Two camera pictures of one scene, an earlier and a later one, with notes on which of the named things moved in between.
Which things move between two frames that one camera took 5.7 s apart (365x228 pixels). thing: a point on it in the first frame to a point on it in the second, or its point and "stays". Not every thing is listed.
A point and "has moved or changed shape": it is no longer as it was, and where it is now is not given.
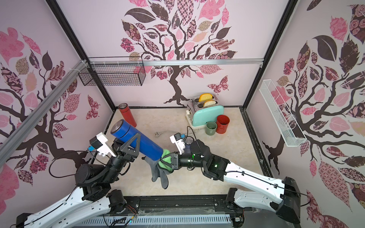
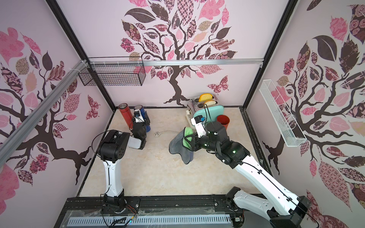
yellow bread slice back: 205,96 stays
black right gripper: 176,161 to 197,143
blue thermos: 122,132 to 142,112
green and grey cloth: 161,167 has moved or changed shape
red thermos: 126,114 stays
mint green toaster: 197,115 stays
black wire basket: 115,71 stays
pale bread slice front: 209,102 stays
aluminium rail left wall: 7,144 stays
